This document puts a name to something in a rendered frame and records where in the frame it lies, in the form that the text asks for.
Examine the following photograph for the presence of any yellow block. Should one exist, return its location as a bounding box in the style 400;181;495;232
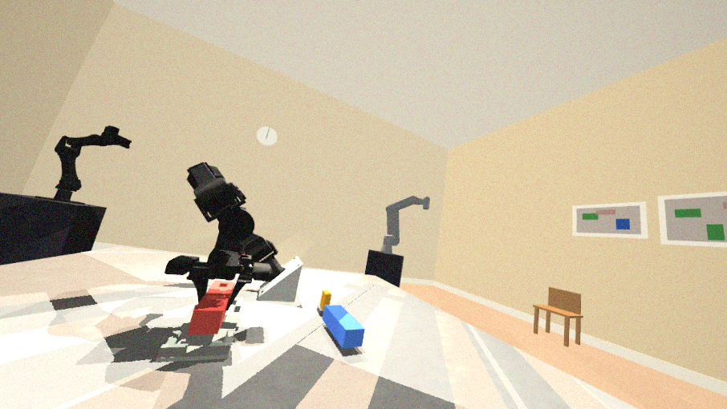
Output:
319;290;331;310

